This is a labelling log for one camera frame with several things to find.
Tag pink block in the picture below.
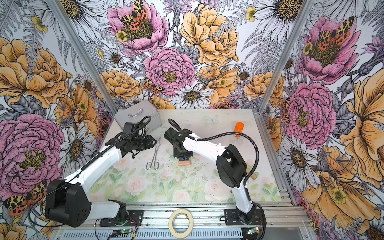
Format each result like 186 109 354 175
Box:
178 161 191 166

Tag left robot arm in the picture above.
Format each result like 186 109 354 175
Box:
44 116 157 228

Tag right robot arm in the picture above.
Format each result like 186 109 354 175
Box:
164 128 255 224

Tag silver metal case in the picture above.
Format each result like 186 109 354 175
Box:
114 100 162 133

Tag metal tongs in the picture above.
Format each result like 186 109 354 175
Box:
146 140 161 171

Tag orange plastic bottle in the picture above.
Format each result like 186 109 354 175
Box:
234 122 245 133

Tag thin wood stick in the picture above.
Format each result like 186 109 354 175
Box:
246 168 259 180

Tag green circuit board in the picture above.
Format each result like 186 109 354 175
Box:
247 227 260 235
111 229 136 238

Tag masking tape roll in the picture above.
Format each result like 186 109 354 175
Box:
168 209 194 240

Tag right green circuit board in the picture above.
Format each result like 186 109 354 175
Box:
247 227 260 235

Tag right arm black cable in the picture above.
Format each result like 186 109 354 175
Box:
167 118 267 240

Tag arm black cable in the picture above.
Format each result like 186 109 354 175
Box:
27 115 152 228
167 118 267 240

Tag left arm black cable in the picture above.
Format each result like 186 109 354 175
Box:
27 115 152 228

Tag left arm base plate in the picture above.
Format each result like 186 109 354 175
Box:
99 210 144 227

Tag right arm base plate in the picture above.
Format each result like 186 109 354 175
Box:
221 208 267 226

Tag aluminium frame rail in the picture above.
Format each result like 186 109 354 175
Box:
46 201 311 229

